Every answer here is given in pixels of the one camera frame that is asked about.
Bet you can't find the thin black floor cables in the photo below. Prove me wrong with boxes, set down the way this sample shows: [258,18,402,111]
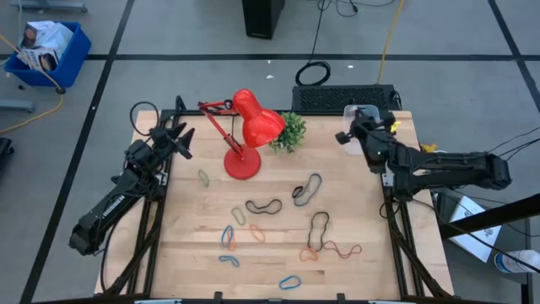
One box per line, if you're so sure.
[484,126,540,162]

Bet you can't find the dark red rubber band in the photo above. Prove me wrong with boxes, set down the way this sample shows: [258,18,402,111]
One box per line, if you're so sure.
[322,240,364,260]

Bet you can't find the grey cart base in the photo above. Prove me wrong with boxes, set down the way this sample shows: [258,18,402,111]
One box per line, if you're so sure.
[8,0,89,14]

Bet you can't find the black computer tower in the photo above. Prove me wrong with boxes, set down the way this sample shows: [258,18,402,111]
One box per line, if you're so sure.
[241,0,286,41]

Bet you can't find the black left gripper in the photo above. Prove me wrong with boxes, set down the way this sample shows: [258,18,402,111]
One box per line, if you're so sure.
[143,122,197,160]

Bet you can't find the black hanging cable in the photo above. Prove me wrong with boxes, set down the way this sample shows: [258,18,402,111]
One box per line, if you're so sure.
[294,0,334,88]

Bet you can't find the black lamp power cord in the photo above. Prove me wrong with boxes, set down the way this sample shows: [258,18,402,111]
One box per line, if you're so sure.
[222,98,237,149]

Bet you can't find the blue rubber band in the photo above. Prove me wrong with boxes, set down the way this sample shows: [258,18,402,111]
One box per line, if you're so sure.
[218,254,241,269]
[278,274,303,291]
[220,225,236,249]

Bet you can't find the blue plastic floor bin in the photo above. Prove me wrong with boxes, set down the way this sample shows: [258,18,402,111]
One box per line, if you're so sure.
[3,21,93,89]

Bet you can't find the green potted plant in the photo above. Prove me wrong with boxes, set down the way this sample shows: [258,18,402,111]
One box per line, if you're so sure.
[268,111,308,155]

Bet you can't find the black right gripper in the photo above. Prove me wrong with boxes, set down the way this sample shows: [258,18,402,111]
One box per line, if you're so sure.
[352,107,400,173]

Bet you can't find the large thin black rubber band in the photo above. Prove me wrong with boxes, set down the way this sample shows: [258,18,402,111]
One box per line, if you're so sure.
[306,210,331,252]

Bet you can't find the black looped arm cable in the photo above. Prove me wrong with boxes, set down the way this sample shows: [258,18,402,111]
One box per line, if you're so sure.
[129,100,161,138]

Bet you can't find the red desk lamp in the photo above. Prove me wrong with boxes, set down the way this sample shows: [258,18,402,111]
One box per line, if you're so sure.
[197,88,287,182]

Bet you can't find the black metal table frame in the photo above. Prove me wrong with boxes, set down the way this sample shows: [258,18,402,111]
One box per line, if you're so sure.
[94,95,456,304]

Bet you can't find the large blue-grey rubber band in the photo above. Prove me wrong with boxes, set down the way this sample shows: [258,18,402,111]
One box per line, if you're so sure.
[293,172,323,208]

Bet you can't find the wide black rubber band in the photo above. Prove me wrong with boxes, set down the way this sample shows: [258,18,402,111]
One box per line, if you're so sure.
[245,198,284,215]

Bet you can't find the clear plastic bin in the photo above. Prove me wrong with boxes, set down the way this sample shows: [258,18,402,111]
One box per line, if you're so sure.
[342,104,381,156]

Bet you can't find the white plastic container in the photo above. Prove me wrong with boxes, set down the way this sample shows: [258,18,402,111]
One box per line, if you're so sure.
[493,249,540,274]

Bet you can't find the black metal beam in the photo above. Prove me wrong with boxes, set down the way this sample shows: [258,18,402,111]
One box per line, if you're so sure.
[438,194,540,240]

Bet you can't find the white printed paper box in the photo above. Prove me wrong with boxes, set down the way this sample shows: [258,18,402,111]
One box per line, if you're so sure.
[447,196,503,263]

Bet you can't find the yellow hanging cable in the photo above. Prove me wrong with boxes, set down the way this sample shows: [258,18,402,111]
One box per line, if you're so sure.
[375,0,406,85]

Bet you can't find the yellow floor cable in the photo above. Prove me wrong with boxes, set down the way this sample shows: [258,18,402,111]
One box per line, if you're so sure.
[0,33,65,134]

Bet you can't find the white cardboard box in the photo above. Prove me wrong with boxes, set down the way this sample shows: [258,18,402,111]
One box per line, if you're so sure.
[19,20,75,72]

